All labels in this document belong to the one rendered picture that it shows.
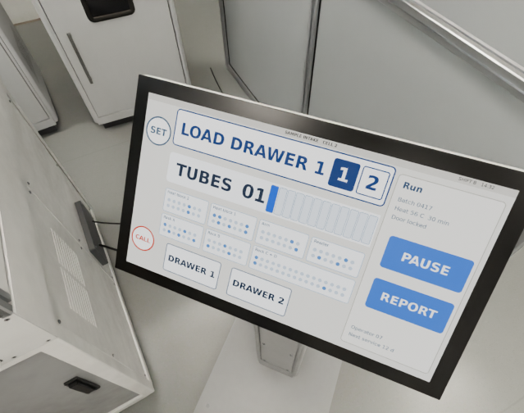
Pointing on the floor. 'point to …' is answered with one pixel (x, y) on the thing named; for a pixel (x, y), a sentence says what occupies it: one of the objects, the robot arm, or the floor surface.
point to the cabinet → (70, 302)
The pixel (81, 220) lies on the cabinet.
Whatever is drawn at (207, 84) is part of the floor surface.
